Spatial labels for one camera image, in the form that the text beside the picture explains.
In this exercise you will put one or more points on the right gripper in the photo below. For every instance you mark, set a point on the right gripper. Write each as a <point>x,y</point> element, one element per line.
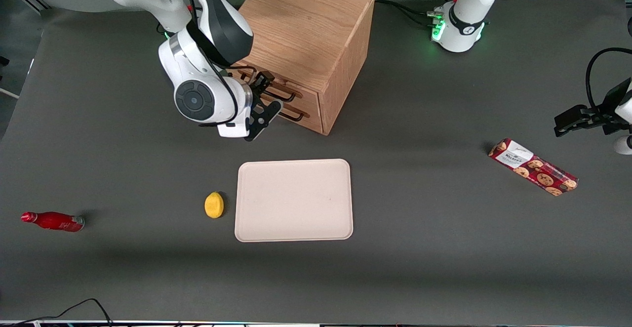
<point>257,88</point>

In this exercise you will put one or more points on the wooden drawer cabinet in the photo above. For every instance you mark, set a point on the wooden drawer cabinet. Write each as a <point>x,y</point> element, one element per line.
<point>306,20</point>

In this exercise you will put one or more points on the wooden drawer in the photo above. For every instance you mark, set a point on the wooden drawer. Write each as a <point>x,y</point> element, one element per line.
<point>309,99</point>
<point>314,122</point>

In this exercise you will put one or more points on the red cookie box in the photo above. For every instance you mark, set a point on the red cookie box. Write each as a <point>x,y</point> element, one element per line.
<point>535,169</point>

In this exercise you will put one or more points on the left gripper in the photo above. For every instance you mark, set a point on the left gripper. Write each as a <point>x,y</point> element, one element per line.
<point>608,105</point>

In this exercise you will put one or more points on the beige rectangular tray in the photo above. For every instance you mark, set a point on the beige rectangular tray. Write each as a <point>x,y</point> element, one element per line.
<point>296,203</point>

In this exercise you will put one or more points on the red bottle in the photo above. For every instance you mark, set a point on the red bottle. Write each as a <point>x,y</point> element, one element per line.
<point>54,221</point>

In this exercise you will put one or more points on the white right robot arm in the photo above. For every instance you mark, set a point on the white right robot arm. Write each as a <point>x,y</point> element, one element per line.
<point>197,100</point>

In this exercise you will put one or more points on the yellow lemon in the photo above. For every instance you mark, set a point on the yellow lemon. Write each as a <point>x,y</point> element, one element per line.
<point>214,205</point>

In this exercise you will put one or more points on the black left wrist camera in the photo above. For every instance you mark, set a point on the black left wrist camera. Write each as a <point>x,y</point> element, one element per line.
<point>611,104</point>

